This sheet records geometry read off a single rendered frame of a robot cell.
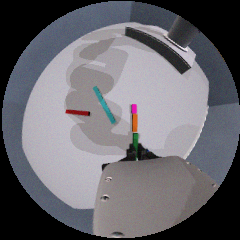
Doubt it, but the orange rod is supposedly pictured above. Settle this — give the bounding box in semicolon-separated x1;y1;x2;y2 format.
132;114;137;132

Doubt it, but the magenta block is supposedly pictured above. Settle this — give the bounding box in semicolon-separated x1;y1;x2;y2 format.
131;104;137;113

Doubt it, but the red rod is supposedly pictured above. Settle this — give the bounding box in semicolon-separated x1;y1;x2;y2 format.
66;109;90;116

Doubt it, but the turquoise rod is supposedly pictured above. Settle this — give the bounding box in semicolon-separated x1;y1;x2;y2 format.
93;86;116;124

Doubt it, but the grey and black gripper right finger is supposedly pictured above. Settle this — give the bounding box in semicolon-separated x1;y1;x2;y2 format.
137;143;161;160

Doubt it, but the green rod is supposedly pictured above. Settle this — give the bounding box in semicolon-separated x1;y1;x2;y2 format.
132;133;138;161

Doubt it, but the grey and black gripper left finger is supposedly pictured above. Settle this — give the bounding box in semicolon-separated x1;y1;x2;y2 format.
102;144;136;171

